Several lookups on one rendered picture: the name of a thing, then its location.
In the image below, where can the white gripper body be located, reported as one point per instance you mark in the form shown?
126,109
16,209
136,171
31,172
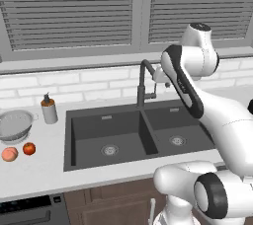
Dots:
160,75

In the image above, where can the orange peach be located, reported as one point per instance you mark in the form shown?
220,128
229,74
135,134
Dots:
9,154

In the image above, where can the dark grey double sink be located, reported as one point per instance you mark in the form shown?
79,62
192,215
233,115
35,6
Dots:
112,133

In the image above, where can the grey window blind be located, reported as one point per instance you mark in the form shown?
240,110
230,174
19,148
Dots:
69,8
201,2

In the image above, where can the red apple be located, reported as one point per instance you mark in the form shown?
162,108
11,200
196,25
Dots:
29,148

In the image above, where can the grey soap dispenser bottle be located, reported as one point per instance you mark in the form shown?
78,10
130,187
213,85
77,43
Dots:
49,112

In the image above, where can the grey window frame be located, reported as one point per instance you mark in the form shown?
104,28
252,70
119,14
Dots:
141,15

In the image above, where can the silver metal colander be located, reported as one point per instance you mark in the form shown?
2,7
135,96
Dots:
15,125

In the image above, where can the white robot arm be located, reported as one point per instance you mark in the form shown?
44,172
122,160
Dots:
224,117

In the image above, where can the dark grey sink faucet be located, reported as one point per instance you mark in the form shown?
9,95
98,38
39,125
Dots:
141,84

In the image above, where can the brown wooden cupboard door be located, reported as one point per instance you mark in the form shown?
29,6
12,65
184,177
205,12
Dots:
112,206

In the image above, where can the black dishwasher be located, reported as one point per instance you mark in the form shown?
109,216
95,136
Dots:
29,210

